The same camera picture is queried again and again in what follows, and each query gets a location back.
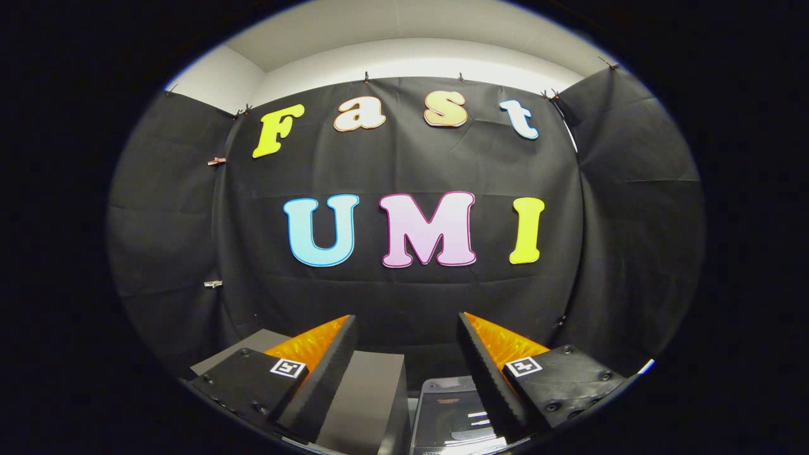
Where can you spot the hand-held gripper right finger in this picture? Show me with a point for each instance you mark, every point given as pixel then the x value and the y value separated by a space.
pixel 483 373

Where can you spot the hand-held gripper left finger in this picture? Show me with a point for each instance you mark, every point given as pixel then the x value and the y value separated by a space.
pixel 325 379

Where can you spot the washing machine with dark lid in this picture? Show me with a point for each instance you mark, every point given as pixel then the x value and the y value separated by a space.
pixel 442 411

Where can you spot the grey box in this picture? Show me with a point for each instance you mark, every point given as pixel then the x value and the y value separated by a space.
pixel 370 398

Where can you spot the black backdrop cloth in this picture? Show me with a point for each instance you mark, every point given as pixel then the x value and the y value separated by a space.
pixel 404 297

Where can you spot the copper spring clip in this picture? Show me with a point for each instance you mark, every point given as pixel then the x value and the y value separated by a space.
pixel 216 161

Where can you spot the row of small black clips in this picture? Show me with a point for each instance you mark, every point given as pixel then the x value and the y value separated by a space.
pixel 366 78

